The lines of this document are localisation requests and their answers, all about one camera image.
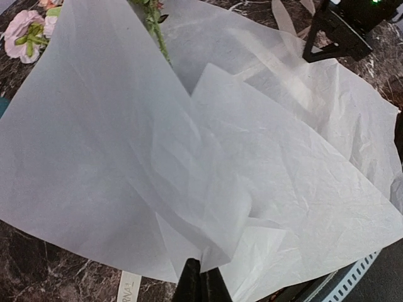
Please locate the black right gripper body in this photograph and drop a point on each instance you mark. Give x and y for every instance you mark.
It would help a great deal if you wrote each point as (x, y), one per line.
(366, 14)

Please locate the white translucent wrapping paper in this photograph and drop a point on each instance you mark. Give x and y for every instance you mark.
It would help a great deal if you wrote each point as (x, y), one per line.
(236, 152)

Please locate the white paper bouquet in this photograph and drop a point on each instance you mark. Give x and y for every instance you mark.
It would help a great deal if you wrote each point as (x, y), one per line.
(28, 33)

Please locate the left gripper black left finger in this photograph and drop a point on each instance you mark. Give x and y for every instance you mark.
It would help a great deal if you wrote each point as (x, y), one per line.
(189, 287)

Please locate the white slotted cable duct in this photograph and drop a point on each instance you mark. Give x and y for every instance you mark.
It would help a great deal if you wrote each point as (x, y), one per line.
(339, 284)

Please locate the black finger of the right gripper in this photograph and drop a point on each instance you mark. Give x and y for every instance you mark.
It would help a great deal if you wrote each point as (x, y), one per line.
(342, 25)

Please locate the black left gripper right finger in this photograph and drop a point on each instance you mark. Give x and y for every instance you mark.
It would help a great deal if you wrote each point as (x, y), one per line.
(213, 288)

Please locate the cream printed ribbon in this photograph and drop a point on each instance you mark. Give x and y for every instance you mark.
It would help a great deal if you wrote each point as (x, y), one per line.
(129, 286)

